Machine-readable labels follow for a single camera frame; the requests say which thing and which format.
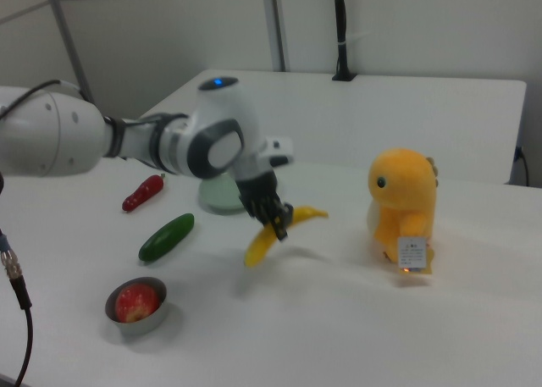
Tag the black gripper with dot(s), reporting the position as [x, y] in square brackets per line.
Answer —
[258, 192]

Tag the yellow banana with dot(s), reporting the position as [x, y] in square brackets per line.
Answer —
[264, 243]

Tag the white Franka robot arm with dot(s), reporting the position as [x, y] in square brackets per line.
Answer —
[127, 137]

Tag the pale green plastic plate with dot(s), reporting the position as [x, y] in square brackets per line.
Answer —
[220, 196]

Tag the green cucumber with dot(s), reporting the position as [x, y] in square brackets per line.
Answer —
[167, 236]

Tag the orange dinosaur plush toy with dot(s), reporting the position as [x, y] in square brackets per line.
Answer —
[404, 200]

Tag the white paper plush tag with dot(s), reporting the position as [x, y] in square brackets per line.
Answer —
[411, 253]

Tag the red chili pepper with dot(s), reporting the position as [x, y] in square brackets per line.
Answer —
[142, 194]

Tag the red apple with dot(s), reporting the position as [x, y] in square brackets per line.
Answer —
[136, 304]

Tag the small metal bowl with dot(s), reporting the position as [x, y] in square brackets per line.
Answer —
[139, 317]

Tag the black camera pole with base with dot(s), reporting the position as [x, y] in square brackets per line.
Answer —
[342, 35]

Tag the grey partition frame post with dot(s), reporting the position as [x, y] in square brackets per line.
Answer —
[279, 25]

